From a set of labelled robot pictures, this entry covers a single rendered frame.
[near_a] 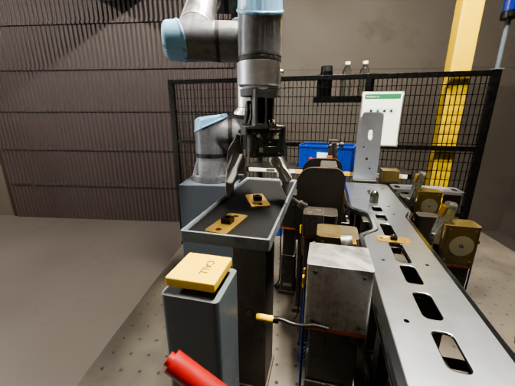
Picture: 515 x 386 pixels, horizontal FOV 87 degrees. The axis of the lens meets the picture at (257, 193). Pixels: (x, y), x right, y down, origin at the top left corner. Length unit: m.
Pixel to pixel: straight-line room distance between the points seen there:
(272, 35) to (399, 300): 0.52
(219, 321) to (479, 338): 0.41
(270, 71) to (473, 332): 0.53
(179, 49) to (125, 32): 3.05
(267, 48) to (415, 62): 3.06
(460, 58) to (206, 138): 1.46
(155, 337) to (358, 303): 0.65
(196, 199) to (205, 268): 0.64
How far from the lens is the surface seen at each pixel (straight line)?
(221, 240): 0.41
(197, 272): 0.33
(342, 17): 3.37
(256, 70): 0.49
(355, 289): 0.47
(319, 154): 1.59
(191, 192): 0.96
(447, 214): 0.90
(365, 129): 1.50
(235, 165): 0.53
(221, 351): 0.37
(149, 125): 3.49
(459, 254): 0.95
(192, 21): 0.62
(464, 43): 1.95
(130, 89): 3.58
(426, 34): 3.57
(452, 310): 0.63
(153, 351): 0.92
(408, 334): 0.54
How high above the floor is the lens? 1.34
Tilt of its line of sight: 16 degrees down
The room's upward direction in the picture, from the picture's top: straight up
